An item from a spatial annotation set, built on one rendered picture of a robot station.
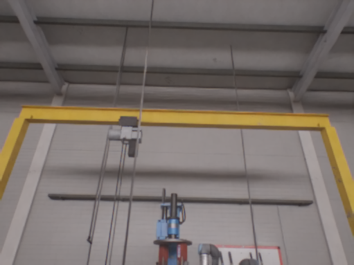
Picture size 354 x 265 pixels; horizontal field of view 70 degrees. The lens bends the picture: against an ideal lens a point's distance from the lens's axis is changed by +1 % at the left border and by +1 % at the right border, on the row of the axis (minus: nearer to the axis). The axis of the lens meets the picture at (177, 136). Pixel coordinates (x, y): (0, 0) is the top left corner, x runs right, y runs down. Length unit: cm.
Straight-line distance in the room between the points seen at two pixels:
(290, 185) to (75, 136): 575
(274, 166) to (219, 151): 145
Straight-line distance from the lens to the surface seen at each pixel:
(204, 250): 323
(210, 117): 441
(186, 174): 644
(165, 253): 412
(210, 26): 663
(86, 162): 689
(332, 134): 489
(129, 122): 425
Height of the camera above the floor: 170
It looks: 30 degrees up
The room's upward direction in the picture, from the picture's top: 1 degrees clockwise
